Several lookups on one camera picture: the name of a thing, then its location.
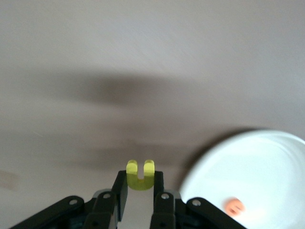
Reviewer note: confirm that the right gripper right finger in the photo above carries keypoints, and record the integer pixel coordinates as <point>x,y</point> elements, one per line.
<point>164,210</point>

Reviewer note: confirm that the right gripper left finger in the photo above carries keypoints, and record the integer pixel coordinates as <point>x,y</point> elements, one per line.
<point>104,210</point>

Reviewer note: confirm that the yellow letter u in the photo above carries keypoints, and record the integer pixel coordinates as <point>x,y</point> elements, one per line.
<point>140,186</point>

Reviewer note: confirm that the orange letter e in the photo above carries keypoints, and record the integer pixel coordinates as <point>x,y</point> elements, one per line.
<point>228,207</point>

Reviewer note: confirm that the beige brown plate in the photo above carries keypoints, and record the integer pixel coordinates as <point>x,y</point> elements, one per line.
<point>262,171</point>

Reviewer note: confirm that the brown table cover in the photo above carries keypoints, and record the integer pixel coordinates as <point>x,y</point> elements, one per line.
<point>95,47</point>

